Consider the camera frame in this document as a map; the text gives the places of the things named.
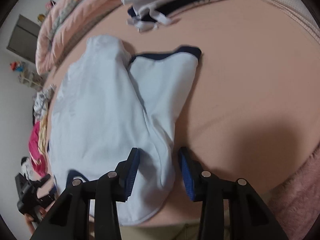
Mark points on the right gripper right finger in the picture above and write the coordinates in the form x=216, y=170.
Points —
x=191, y=174

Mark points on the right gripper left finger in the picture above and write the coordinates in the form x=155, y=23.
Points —
x=127, y=171

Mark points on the light blue t-shirt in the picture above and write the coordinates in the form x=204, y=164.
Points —
x=110, y=102

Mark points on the black white patterned cloth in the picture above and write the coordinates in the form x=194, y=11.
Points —
x=26, y=168

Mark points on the magenta pink garment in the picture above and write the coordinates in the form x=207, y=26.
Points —
x=37, y=157

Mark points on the pale yellow garment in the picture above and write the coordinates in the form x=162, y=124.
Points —
x=43, y=134

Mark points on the pink bed sheet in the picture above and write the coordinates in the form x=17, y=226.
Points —
x=253, y=108

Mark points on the grey white patterned garment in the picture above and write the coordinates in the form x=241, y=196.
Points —
x=42, y=101

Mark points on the pink fluffy sleeve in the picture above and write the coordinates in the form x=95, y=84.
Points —
x=295, y=202

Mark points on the pink floral quilt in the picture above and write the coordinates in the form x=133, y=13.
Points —
x=64, y=26

